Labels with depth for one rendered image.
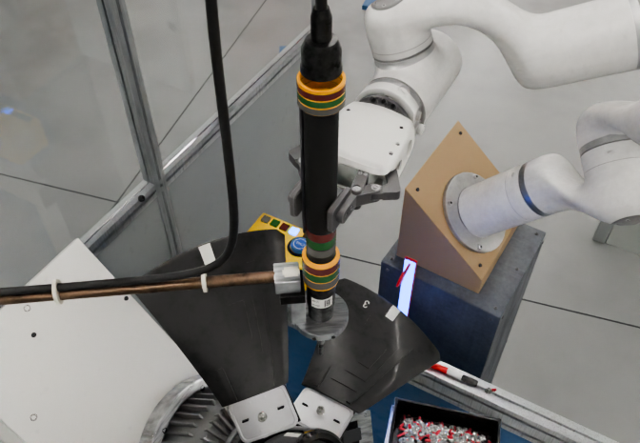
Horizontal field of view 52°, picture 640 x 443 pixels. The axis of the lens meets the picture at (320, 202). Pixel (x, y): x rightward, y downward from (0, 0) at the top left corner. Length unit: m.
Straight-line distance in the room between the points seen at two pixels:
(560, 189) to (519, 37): 0.58
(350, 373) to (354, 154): 0.49
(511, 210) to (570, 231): 1.67
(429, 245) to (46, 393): 0.85
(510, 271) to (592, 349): 1.15
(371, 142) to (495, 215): 0.75
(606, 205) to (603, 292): 1.64
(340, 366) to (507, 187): 0.54
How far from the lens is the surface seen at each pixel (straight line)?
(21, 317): 1.07
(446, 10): 0.79
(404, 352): 1.18
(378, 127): 0.75
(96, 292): 0.80
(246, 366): 0.98
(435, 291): 1.56
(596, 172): 1.30
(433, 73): 0.83
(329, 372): 1.11
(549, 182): 1.35
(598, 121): 1.29
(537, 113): 3.67
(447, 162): 1.55
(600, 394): 2.63
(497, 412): 1.53
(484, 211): 1.46
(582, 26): 0.83
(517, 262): 1.64
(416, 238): 1.52
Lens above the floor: 2.15
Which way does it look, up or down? 46 degrees down
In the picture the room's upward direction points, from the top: straight up
